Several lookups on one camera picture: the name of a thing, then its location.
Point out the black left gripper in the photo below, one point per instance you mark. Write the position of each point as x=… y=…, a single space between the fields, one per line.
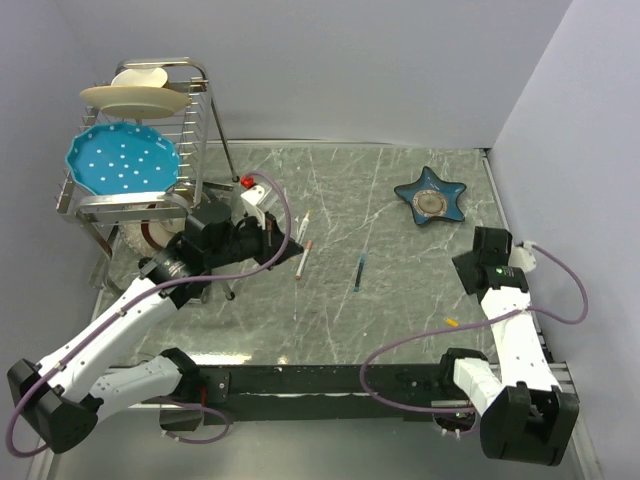
x=262 y=234

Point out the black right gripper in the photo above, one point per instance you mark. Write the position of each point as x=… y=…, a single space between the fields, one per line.
x=462 y=262

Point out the white orange pen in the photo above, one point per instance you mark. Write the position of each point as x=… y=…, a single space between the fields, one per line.
x=303 y=260

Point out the blue pen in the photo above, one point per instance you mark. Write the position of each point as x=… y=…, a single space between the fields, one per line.
x=359 y=272

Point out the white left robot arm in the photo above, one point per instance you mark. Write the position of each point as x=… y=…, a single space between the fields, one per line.
x=66 y=394

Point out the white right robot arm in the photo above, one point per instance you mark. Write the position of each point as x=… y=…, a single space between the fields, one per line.
x=524 y=414

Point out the blue star-shaped dish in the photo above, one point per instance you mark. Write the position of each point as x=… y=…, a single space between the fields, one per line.
x=432 y=199

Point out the white bowl brown rim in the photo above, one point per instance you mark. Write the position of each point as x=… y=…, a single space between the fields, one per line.
x=154 y=234

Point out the metal dish rack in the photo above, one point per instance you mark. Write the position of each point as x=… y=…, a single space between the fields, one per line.
x=109 y=220

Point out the blue polka dot plate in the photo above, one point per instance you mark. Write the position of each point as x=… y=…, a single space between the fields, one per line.
x=121 y=158

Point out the large cream plate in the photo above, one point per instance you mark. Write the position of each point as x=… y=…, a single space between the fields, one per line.
x=135 y=102

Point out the small cream plate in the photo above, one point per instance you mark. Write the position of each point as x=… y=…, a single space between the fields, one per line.
x=147 y=77

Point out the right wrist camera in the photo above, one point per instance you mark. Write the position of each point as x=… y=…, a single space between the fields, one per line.
x=522 y=256

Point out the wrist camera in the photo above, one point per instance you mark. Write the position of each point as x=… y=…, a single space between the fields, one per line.
x=257 y=199
x=522 y=256

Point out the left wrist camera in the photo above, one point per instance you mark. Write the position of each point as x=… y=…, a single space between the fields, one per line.
x=257 y=199

